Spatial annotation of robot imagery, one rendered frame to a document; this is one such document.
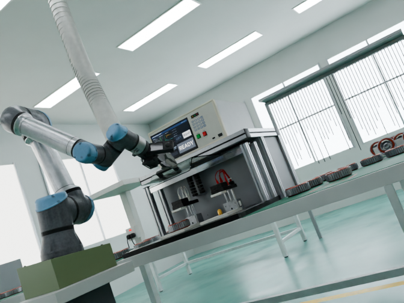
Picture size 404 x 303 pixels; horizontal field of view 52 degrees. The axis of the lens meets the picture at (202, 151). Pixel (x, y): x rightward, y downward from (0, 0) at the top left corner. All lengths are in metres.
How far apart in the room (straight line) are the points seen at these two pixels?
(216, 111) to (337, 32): 6.53
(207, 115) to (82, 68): 1.84
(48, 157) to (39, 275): 0.47
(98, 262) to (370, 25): 7.33
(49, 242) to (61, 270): 0.12
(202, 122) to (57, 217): 0.87
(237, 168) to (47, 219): 0.98
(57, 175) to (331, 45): 7.15
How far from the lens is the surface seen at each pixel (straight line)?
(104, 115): 3.39
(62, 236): 1.56
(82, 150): 1.51
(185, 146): 2.11
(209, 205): 2.22
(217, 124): 2.01
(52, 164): 1.76
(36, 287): 1.63
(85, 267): 1.56
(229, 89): 9.02
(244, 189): 2.11
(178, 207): 2.07
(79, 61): 3.71
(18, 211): 7.01
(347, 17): 8.43
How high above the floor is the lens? 0.81
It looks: 8 degrees up
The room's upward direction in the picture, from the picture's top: 21 degrees counter-clockwise
